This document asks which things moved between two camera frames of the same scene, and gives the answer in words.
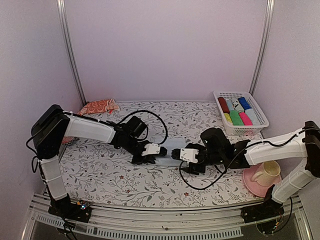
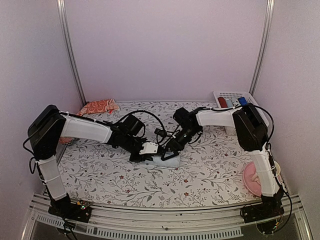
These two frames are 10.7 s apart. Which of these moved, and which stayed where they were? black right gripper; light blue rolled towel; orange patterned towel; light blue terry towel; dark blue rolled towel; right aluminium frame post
Moved: light blue terry towel; black right gripper
Stayed: light blue rolled towel; orange patterned towel; right aluminium frame post; dark blue rolled towel
